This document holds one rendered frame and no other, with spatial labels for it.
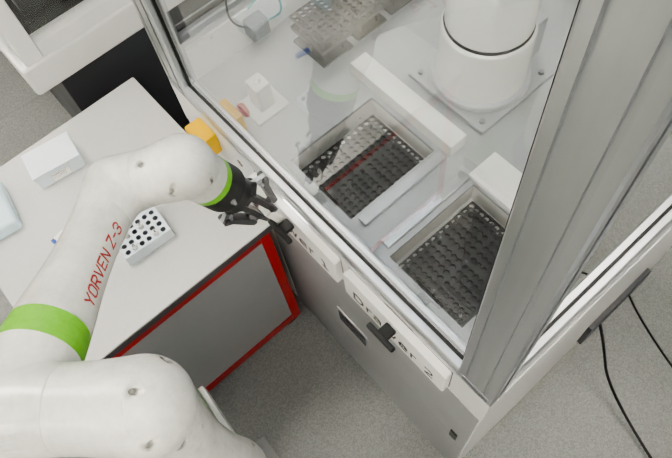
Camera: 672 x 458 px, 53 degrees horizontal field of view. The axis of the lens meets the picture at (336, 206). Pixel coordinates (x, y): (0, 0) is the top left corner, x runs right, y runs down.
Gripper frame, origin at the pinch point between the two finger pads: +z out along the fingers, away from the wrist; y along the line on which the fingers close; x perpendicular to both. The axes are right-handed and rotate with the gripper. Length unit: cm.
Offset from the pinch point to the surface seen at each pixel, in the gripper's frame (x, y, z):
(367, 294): 26.9, -2.4, 2.2
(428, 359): 44.2, -2.1, 2.1
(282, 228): 3.1, 0.9, 2.8
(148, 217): -26.9, 23.1, 7.0
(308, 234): 8.7, -2.3, 2.1
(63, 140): -60, 26, 4
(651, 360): 76, -38, 114
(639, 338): 69, -41, 115
